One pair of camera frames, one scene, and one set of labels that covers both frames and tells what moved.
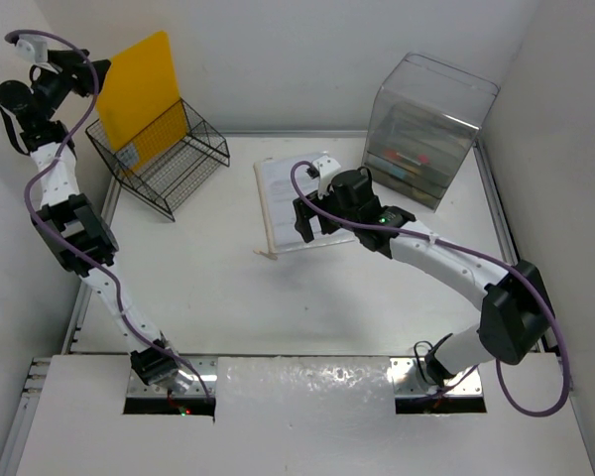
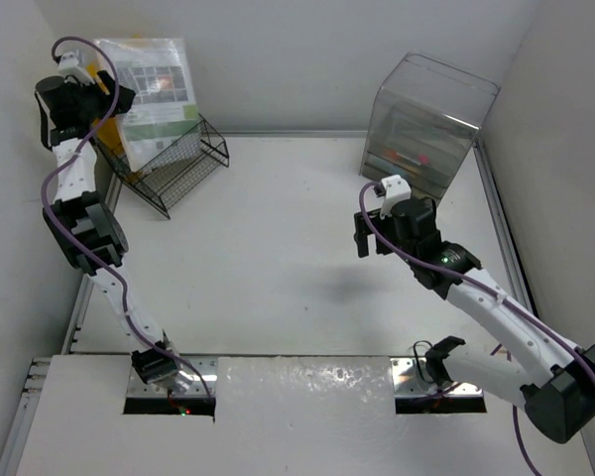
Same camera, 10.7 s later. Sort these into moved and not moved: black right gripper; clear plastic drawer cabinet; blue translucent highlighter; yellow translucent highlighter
Moved: black right gripper
Not moved: blue translucent highlighter; yellow translucent highlighter; clear plastic drawer cabinet
